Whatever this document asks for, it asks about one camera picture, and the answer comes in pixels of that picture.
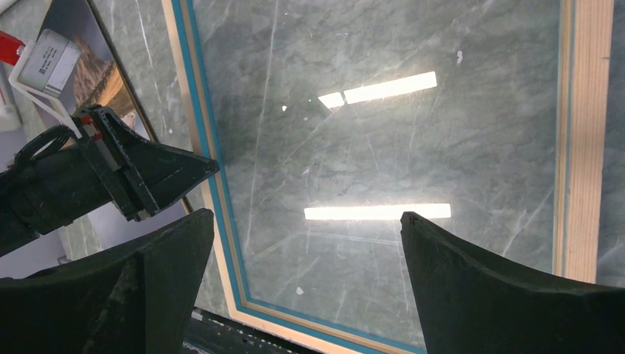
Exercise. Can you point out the blue wooden picture frame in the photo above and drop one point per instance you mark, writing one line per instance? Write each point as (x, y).
(330, 119)

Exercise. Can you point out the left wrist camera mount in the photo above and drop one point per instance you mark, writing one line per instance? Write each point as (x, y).
(41, 70)

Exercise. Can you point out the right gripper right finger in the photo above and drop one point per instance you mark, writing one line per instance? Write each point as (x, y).
(471, 300)

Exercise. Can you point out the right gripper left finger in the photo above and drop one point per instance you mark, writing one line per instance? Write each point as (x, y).
(136, 297)

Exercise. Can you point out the landscape photo print board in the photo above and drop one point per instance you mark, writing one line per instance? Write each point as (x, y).
(97, 78)

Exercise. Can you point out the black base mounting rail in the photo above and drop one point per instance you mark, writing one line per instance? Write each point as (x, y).
(211, 333)

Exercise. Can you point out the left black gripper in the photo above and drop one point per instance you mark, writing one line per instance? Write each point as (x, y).
(49, 185)

